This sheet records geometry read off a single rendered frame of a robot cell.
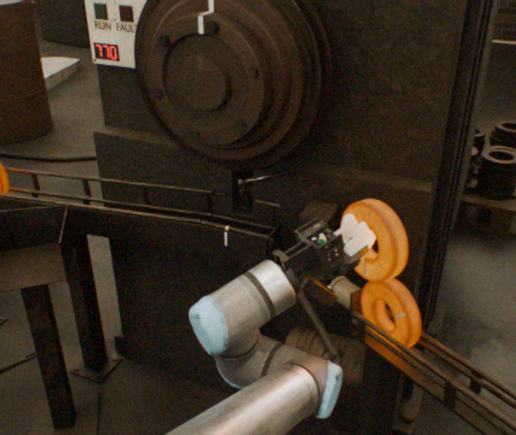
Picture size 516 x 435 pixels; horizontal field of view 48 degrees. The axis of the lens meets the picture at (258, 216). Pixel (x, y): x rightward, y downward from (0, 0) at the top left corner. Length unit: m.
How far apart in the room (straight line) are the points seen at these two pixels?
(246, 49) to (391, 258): 0.50
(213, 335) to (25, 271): 0.82
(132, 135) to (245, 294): 0.85
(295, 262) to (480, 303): 1.67
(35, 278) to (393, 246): 0.95
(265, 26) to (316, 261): 0.51
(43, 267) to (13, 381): 0.69
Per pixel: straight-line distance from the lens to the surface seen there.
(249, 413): 0.78
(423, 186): 1.40
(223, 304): 0.94
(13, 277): 1.64
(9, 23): 4.08
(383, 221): 1.03
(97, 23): 1.67
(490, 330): 2.44
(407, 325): 1.19
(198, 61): 1.25
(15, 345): 2.38
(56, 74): 5.53
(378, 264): 1.08
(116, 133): 1.71
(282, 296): 0.96
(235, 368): 1.03
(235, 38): 1.21
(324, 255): 0.98
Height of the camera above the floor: 1.47
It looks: 29 degrees down
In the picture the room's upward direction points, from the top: straight up
